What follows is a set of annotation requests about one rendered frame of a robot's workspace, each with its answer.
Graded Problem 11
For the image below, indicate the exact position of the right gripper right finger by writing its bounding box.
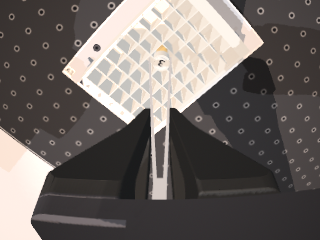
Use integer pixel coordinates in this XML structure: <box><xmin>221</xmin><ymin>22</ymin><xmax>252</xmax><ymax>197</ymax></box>
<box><xmin>169</xmin><ymin>108</ymin><xmax>281</xmax><ymax>199</ymax></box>

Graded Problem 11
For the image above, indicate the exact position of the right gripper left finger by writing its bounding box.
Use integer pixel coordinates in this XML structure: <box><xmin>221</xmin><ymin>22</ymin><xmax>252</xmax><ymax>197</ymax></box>
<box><xmin>39</xmin><ymin>108</ymin><xmax>151</xmax><ymax>199</ymax></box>

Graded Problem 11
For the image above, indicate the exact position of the white grid rack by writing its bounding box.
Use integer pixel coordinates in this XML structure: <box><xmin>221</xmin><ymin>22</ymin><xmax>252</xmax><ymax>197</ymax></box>
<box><xmin>77</xmin><ymin>0</ymin><xmax>250</xmax><ymax>131</ymax></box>

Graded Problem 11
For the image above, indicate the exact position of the grey rectangular metal plate with slots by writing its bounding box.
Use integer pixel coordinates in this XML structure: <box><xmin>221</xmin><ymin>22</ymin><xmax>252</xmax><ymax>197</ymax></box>
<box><xmin>63</xmin><ymin>0</ymin><xmax>264</xmax><ymax>113</ymax></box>

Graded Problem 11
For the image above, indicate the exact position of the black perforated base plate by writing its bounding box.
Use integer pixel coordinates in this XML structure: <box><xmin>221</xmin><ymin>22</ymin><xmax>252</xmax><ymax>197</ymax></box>
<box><xmin>0</xmin><ymin>0</ymin><xmax>320</xmax><ymax>193</ymax></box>

